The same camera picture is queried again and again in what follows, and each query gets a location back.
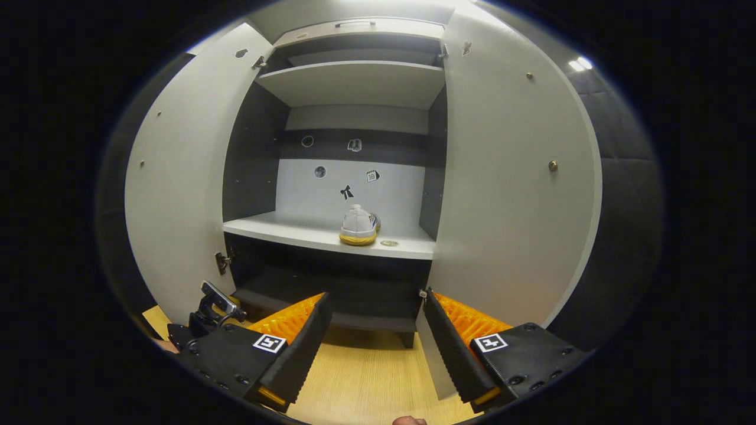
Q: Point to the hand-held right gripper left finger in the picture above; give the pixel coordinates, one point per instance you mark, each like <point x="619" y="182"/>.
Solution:
<point x="301" y="354"/>

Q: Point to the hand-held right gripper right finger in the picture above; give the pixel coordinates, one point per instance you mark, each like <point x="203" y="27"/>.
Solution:
<point x="452" y="354"/>

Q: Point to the gray cabinet door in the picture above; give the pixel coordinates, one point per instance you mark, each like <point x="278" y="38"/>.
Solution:
<point x="508" y="206"/>
<point x="177" y="189"/>

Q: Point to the white striped shoe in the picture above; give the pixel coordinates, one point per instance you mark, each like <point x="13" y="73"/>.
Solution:
<point x="359" y="224"/>

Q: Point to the gray shoe cabinet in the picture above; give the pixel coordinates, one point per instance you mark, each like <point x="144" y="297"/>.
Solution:
<point x="254" y="165"/>

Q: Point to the gray cabinet shelf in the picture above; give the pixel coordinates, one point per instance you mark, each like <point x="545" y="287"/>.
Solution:
<point x="295" y="230"/>
<point x="354" y="82"/>

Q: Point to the small ceiling light panel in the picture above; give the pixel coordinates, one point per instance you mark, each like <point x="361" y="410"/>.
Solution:
<point x="580" y="64"/>

